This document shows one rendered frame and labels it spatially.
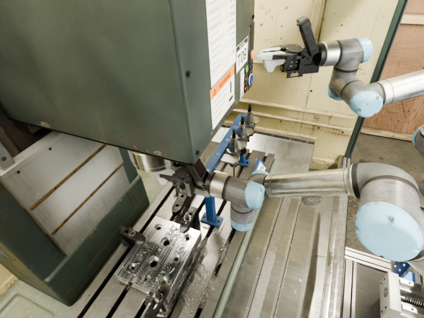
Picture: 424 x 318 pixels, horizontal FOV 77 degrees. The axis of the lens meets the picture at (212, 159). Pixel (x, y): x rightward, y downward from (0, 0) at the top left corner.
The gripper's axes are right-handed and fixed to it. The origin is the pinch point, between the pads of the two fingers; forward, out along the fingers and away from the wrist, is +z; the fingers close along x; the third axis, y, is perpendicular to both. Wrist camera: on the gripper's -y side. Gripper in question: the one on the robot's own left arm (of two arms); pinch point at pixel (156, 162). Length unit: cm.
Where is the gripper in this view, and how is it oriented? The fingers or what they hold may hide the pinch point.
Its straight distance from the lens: 88.3
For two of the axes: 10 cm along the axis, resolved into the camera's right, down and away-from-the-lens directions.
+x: 4.0, -6.2, 6.8
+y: 0.4, 7.5, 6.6
